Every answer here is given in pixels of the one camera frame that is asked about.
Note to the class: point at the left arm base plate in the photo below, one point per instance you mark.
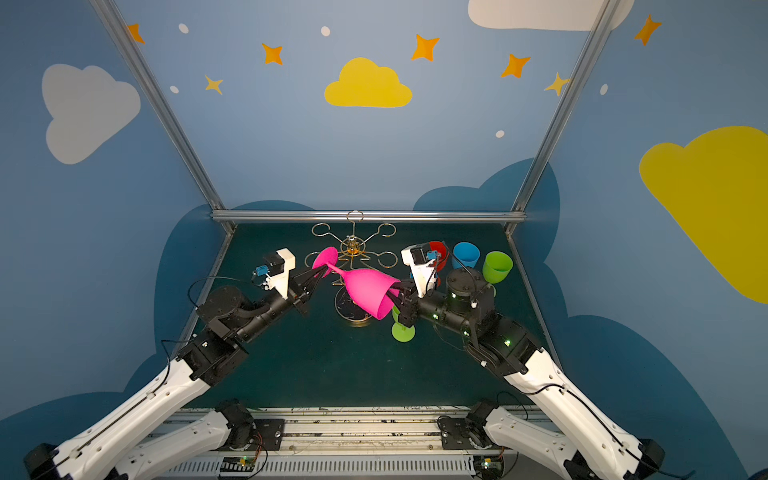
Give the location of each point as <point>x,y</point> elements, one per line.
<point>266,434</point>

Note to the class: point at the circuit board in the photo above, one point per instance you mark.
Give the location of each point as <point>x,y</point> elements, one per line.
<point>240,467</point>
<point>487,468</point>

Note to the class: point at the left aluminium frame post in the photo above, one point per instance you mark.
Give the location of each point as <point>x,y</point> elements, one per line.
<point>113,22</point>

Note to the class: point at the aluminium front rail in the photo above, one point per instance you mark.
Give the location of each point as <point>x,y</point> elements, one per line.
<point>378,439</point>

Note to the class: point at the green wine glass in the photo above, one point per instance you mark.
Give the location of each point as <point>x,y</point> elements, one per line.
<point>496,267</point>
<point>399,331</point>

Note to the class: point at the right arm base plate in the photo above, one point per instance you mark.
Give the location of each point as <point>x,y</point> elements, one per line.
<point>461,434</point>

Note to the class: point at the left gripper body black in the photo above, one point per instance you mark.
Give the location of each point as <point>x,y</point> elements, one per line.
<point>297,292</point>

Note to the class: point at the left circuit board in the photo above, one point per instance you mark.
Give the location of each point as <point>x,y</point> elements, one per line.
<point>240,467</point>

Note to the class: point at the right circuit board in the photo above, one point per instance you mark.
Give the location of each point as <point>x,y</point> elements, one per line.
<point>487,468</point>

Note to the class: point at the blue wine glass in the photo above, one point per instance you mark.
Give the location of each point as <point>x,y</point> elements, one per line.
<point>465,254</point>

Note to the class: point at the pink wine glass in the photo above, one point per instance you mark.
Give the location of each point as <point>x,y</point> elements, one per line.
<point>369,289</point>

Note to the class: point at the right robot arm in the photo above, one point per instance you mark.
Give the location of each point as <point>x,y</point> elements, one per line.
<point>587,444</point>

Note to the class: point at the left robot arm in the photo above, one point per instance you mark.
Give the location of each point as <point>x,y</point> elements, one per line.
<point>109,449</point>

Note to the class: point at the gold wire glass rack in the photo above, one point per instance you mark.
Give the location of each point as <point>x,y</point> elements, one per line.
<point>353,253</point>

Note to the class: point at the aluminium frame post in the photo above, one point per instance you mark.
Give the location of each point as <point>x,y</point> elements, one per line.
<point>583,68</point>
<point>113,22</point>

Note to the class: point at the red wine glass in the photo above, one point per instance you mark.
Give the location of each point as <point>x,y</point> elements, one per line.
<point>442,253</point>

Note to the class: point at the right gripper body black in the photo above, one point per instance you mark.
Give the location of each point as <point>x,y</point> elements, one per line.
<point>411,300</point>

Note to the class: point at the back aluminium frame bar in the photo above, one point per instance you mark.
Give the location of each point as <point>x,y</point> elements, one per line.
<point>312,216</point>

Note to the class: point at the right aluminium frame post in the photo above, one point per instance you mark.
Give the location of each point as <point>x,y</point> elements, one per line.
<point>583,68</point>

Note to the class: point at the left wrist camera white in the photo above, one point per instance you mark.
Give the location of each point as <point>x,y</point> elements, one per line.
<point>274,273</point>

